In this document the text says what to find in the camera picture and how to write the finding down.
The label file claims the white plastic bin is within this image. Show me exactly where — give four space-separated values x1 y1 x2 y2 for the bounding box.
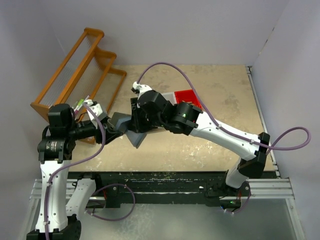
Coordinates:
162 92 177 105

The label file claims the red plastic bin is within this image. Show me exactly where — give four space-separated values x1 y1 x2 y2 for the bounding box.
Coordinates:
174 89 202 108

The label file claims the green marker pen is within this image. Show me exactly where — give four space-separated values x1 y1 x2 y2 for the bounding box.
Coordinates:
73 95 90 111

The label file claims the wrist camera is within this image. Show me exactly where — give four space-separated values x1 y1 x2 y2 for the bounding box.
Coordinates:
83 99 108 123
131 81 153 98

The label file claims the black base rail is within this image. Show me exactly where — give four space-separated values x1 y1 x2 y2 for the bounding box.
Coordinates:
66 171 251 208

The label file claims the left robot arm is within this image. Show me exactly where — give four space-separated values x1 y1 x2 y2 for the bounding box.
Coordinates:
26 101 131 240

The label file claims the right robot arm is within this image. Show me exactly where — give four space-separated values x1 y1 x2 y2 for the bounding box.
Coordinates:
131 89 270 196

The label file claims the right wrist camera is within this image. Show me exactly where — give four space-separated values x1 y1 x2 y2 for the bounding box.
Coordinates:
131 81 153 98

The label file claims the grey card holder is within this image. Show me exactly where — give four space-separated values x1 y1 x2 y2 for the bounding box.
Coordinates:
107 112 147 149

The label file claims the black plastic bin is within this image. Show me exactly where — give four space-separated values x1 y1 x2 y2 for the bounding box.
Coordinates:
130 97 139 118

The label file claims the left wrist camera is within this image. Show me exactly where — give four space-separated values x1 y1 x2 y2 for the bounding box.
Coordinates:
83 99 108 123

